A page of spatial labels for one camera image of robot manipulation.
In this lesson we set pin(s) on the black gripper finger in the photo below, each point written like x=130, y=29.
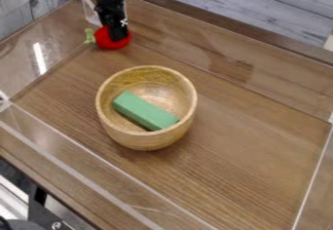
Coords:
x=114, y=19

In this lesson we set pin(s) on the red knitted apple toy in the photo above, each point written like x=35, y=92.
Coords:
x=101, y=38

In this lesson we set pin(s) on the wooden bowl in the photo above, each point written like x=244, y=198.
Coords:
x=164, y=87

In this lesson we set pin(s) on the green rectangular block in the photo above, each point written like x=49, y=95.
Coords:
x=143, y=112

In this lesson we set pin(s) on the clear acrylic tray walls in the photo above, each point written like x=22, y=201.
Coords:
x=193, y=131

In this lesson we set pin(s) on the black table frame bracket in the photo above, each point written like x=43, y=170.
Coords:
x=39, y=214

